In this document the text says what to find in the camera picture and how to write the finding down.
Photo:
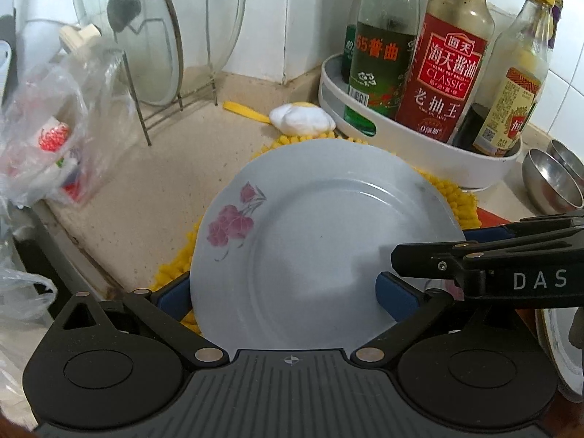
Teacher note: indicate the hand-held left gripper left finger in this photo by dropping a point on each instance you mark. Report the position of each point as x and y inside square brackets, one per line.
[175, 296]

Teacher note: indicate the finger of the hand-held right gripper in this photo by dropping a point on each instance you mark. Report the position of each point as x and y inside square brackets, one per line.
[490, 233]
[433, 262]

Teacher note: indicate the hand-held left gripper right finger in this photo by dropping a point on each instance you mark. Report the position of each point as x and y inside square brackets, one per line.
[394, 294]

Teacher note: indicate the steel bowl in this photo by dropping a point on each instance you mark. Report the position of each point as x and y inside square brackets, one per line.
[547, 182]
[568, 157]

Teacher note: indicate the white floral plate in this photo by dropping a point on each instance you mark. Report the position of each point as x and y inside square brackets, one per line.
[319, 246]

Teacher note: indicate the yellow chenille mat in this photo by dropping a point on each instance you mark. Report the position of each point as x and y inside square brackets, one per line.
[456, 196]

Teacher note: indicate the white rimmed plate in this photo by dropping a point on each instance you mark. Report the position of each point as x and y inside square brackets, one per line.
[561, 351]

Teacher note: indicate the white turntable tray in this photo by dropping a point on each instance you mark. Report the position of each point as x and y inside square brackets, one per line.
[410, 146]

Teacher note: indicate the yellow cap sauce bottle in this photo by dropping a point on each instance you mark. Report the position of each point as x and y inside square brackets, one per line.
[506, 96]

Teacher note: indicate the white plastic bag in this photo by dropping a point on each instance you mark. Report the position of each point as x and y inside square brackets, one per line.
[18, 292]

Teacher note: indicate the red label soy sauce bottle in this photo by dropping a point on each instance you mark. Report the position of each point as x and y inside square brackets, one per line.
[442, 77]

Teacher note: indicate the white cloth wad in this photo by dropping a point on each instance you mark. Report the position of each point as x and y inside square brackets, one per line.
[301, 121]

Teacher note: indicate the clear plastic bag of packets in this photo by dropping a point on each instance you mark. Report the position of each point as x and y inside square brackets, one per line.
[50, 137]

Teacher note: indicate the green glass bottle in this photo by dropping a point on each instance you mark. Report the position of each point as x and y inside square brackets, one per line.
[383, 54]

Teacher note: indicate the dark purple bottle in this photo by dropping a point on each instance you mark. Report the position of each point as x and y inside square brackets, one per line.
[556, 23]

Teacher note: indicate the green label bottle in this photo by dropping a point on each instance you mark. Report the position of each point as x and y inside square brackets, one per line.
[350, 50]

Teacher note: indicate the glass lid with black knob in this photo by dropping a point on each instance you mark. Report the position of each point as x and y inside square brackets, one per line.
[150, 54]

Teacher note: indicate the beige lid knob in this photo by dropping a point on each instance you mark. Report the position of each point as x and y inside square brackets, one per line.
[80, 36]

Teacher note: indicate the large glass lid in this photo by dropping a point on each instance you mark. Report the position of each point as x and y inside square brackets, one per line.
[214, 18]

